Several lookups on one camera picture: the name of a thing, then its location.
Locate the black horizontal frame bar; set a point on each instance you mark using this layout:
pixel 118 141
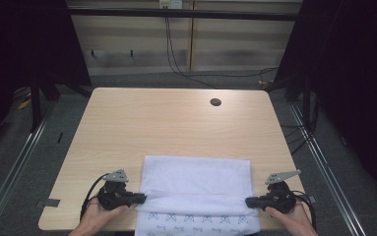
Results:
pixel 176 13

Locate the grey tape strip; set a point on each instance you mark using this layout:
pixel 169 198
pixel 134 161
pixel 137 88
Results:
pixel 50 203

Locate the black curtain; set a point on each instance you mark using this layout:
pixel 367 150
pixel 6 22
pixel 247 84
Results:
pixel 356 82
pixel 18 49

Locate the yellow floor object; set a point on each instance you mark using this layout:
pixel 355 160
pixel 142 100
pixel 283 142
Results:
pixel 24 104

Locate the metal floor rail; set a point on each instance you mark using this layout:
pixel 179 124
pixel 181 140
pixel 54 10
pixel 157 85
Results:
pixel 327 170
pixel 15 167

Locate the person's left hand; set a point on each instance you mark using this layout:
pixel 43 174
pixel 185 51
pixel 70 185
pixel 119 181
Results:
pixel 99 216

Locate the white printed towel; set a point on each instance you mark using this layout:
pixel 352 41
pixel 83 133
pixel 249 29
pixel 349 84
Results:
pixel 196 193

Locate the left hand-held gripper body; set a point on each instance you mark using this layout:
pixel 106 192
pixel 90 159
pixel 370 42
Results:
pixel 113 195

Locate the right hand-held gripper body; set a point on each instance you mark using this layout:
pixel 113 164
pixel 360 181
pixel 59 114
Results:
pixel 279 196

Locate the black metal stand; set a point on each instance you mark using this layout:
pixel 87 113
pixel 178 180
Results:
pixel 299 88
pixel 35 105

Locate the person's right hand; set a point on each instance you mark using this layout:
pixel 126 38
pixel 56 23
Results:
pixel 291 221

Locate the small black floor strip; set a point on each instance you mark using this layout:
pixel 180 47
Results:
pixel 60 137

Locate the white wall socket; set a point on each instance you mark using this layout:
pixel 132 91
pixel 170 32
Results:
pixel 171 3

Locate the small grey tape piece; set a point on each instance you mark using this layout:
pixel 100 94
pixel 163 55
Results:
pixel 313 199

